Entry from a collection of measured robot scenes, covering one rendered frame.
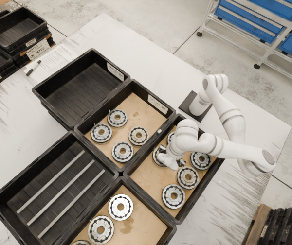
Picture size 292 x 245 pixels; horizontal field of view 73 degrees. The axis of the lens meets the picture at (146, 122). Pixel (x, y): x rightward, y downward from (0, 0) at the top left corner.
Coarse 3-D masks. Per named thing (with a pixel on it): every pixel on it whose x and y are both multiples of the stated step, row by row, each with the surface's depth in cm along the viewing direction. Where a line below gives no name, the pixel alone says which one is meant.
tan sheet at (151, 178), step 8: (160, 144) 98; (152, 152) 96; (144, 160) 94; (184, 160) 96; (200, 160) 96; (144, 168) 92; (152, 168) 92; (160, 168) 93; (168, 168) 93; (208, 168) 95; (136, 176) 90; (144, 176) 90; (152, 176) 91; (160, 176) 91; (168, 176) 91; (200, 176) 93; (144, 184) 89; (152, 184) 89; (160, 184) 90; (168, 184) 90; (152, 192) 88; (160, 192) 88; (184, 192) 89; (160, 200) 87
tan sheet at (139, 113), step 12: (132, 96) 109; (120, 108) 105; (132, 108) 106; (144, 108) 106; (132, 120) 103; (144, 120) 103; (156, 120) 104; (120, 132) 99; (96, 144) 95; (108, 144) 96; (108, 156) 93
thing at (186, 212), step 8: (200, 128) 93; (152, 144) 88; (144, 152) 85; (136, 160) 85; (128, 168) 82; (216, 168) 85; (128, 176) 80; (136, 184) 79; (144, 192) 78; (200, 192) 80; (152, 200) 77; (192, 200) 79; (160, 208) 76; (168, 216) 75; (184, 216) 75; (176, 224) 74
